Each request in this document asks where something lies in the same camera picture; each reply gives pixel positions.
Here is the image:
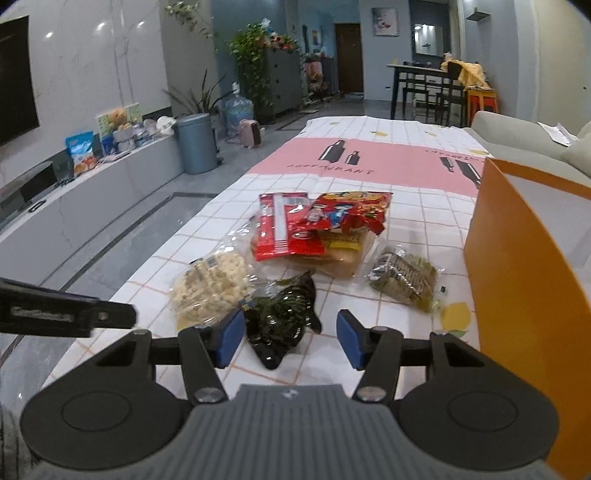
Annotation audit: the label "black media box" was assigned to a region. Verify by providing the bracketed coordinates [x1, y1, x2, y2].
[0, 161, 61, 217]

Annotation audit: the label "orange stool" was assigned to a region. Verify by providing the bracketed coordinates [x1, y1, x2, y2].
[464, 87, 499, 128]

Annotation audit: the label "white TV bench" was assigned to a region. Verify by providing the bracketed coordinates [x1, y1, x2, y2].
[0, 134, 185, 289]

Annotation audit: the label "black television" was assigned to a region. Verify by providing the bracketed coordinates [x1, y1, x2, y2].
[0, 14, 41, 148]

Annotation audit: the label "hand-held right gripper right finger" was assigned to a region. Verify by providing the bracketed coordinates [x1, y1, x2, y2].
[336, 309, 485, 407]

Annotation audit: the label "orange cardboard box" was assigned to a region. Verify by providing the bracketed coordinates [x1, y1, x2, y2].
[463, 157, 591, 479]

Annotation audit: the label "wall mirror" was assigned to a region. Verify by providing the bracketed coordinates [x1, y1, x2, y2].
[412, 23, 445, 56]

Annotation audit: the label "red white-striped snack packet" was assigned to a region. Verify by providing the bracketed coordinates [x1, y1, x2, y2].
[253, 191, 326, 263]

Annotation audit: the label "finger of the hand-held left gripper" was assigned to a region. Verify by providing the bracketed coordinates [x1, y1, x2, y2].
[91, 300, 139, 331]

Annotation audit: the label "dark wooden door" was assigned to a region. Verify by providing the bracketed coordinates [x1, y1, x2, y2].
[333, 23, 365, 95]

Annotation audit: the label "teddy photo card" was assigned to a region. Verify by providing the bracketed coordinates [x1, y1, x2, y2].
[95, 102, 143, 139]

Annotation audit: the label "green cracker packet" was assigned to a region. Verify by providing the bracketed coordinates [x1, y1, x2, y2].
[365, 247, 446, 315]

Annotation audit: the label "dark green snack packet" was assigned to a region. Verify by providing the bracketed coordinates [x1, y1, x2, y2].
[242, 270, 324, 371]

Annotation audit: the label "black dining chair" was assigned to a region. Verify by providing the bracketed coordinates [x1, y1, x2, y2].
[441, 60, 472, 126]
[402, 69, 444, 121]

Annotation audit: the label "blue snack bag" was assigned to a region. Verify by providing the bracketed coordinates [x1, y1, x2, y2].
[65, 131, 99, 176]

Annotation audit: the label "framed wall picture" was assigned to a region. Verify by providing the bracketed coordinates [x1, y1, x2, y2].
[372, 7, 400, 37]

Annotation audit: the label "grey cabinet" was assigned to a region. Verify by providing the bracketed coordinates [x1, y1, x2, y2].
[263, 46, 305, 123]

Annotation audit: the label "yellow cloth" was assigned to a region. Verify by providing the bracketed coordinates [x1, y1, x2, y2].
[441, 54, 490, 88]

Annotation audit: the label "grey sofa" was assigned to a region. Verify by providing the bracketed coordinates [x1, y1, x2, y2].
[471, 111, 591, 199]

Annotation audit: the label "blue water jug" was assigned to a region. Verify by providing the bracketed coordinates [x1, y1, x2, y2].
[223, 90, 256, 138]

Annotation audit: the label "pink heater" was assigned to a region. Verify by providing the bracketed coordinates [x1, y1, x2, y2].
[238, 119, 264, 149]

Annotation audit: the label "grey trash can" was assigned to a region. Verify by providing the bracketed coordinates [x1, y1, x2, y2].
[174, 113, 219, 175]

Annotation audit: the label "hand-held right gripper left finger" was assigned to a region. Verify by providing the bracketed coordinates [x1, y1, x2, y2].
[95, 309, 246, 407]

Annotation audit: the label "packaged bread slices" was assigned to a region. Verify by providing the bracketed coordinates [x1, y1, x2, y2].
[288, 231, 370, 280]

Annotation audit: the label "ivy plant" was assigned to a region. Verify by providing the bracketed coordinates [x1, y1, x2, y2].
[228, 23, 278, 114]

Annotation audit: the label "hanging wall plant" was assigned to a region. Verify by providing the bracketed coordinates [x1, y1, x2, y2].
[166, 0, 215, 40]

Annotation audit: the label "shoe rack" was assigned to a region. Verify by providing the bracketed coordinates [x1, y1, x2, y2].
[302, 53, 338, 105]

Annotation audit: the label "row of stuffed toys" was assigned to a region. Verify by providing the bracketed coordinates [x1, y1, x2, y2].
[265, 32, 299, 51]

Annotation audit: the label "white papers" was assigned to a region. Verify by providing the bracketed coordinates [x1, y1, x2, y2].
[538, 121, 580, 147]

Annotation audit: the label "pale puffed snack packet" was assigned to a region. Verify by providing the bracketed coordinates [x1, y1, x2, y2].
[170, 247, 269, 330]

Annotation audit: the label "long-leaf potted plant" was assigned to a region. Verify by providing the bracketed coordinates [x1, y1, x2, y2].
[161, 69, 227, 121]

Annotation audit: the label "dining table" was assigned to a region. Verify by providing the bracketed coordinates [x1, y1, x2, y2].
[387, 62, 467, 123]

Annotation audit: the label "red cartoon snack bag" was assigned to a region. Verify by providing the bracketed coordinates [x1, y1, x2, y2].
[291, 190, 394, 236]

